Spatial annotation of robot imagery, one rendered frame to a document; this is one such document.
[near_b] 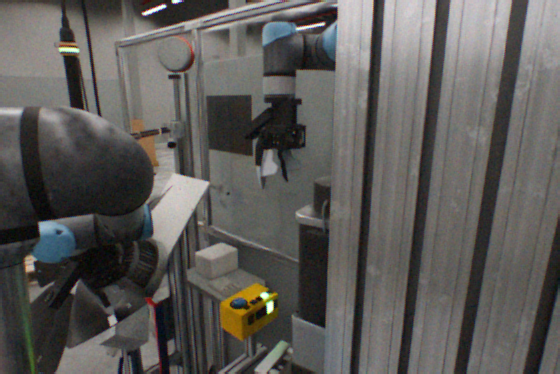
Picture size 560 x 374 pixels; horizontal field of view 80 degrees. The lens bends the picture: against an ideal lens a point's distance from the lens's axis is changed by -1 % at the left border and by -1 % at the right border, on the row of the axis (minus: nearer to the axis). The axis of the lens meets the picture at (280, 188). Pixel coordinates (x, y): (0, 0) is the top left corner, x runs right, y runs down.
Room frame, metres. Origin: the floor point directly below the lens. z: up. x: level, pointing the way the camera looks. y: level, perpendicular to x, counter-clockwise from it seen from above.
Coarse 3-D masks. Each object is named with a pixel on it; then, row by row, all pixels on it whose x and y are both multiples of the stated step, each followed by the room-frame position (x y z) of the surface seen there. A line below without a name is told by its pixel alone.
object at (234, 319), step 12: (252, 288) 0.99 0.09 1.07; (264, 288) 0.99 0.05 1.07; (228, 300) 0.92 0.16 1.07; (264, 300) 0.92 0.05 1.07; (228, 312) 0.88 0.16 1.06; (240, 312) 0.86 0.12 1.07; (252, 312) 0.88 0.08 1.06; (276, 312) 0.96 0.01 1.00; (228, 324) 0.89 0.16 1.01; (240, 324) 0.85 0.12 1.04; (252, 324) 0.88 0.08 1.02; (264, 324) 0.92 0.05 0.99; (240, 336) 0.85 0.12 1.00
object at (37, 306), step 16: (48, 288) 0.94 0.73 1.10; (32, 304) 0.91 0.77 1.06; (64, 304) 0.92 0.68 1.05; (32, 320) 0.89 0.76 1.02; (48, 320) 0.89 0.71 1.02; (64, 320) 0.90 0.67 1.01; (48, 336) 0.87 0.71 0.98; (64, 336) 0.88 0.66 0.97; (48, 352) 0.85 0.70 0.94; (48, 368) 0.82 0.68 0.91
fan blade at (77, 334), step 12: (84, 288) 0.86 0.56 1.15; (120, 288) 0.86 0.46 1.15; (132, 288) 0.86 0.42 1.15; (84, 300) 0.81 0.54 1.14; (132, 300) 0.81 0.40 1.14; (144, 300) 0.81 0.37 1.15; (72, 312) 0.78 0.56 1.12; (84, 312) 0.78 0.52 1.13; (96, 312) 0.78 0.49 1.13; (120, 312) 0.77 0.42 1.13; (132, 312) 0.77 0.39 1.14; (72, 324) 0.75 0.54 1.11; (84, 324) 0.75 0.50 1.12; (96, 324) 0.74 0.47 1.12; (108, 324) 0.74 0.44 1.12; (72, 336) 0.72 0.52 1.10; (84, 336) 0.72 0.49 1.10
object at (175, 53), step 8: (168, 40) 1.64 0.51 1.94; (176, 40) 1.63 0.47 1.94; (184, 40) 1.65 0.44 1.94; (160, 48) 1.64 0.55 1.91; (168, 48) 1.64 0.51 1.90; (176, 48) 1.63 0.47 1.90; (184, 48) 1.63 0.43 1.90; (192, 48) 1.69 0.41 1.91; (160, 56) 1.64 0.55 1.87; (168, 56) 1.64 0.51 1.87; (176, 56) 1.63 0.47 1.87; (184, 56) 1.63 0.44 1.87; (192, 56) 1.65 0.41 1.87; (168, 64) 1.64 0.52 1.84; (176, 64) 1.63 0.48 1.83; (184, 64) 1.63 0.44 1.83; (192, 64) 1.69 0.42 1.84; (176, 72) 1.66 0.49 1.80
